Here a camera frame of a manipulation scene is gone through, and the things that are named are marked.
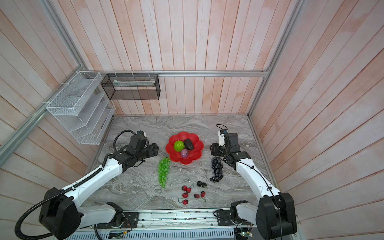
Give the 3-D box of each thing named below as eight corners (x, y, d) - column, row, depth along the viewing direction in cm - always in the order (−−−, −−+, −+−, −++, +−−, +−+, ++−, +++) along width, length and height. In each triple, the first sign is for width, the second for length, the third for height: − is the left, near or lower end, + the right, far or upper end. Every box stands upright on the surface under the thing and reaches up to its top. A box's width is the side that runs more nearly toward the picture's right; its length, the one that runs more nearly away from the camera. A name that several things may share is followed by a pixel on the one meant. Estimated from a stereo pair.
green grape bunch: (157, 187, 86) (156, 184, 82) (161, 161, 97) (159, 157, 93) (167, 187, 86) (166, 184, 82) (170, 161, 97) (169, 157, 93)
